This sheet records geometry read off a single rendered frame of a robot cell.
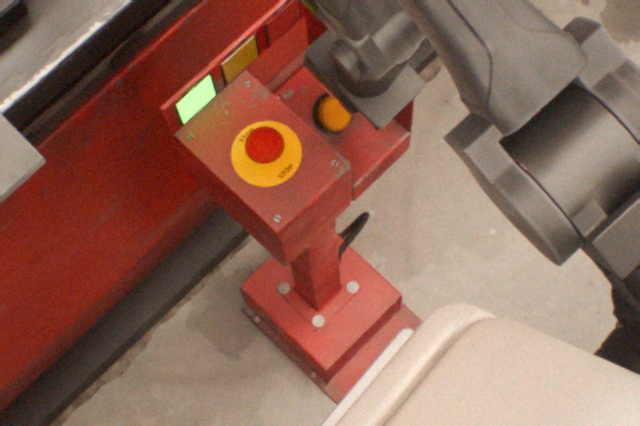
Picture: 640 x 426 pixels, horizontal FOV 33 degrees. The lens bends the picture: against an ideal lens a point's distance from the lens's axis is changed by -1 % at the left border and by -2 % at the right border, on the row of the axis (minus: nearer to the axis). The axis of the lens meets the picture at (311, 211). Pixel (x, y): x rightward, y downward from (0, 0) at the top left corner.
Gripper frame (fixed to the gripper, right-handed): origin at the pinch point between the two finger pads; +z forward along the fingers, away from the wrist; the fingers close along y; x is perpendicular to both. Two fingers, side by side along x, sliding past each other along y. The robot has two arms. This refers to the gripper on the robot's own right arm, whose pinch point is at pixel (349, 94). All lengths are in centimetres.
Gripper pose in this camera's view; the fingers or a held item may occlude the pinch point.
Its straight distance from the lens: 111.9
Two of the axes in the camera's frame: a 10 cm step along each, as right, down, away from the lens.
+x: -7.0, 6.8, -2.1
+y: -7.0, -7.2, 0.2
